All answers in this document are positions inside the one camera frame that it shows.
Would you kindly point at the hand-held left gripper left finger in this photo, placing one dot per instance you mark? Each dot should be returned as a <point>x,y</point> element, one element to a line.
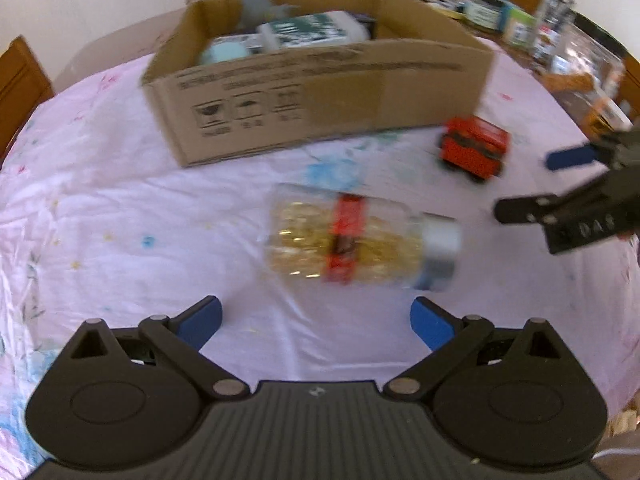
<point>200,322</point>

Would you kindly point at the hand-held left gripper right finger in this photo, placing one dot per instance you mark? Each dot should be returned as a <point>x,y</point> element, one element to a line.
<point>431,324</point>

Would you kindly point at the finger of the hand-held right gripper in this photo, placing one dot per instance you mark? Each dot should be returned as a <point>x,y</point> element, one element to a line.
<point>525,209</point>
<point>572,156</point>

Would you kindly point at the red toy bus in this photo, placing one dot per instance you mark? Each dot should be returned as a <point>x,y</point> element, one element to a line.
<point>475,147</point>

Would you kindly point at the clear jar with red label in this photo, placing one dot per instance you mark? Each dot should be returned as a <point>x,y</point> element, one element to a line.
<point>360,237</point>

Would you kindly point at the cardboard box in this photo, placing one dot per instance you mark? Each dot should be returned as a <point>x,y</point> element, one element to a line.
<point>320,85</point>

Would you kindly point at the light blue round toy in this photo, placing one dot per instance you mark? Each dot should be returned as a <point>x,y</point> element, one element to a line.
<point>225,52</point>

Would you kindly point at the green and white container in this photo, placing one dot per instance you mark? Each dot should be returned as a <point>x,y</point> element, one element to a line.
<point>315,30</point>

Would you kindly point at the clear plastic food container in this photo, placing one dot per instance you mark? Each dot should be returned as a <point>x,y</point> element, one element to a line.
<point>585,65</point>

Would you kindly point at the green labelled jar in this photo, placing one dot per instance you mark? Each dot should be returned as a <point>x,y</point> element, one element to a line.
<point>520,27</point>

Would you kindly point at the jar with dark lid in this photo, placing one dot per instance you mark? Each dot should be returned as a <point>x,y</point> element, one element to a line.
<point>482,12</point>

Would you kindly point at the grey toy animal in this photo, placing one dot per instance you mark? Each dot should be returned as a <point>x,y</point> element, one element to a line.
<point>262,7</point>

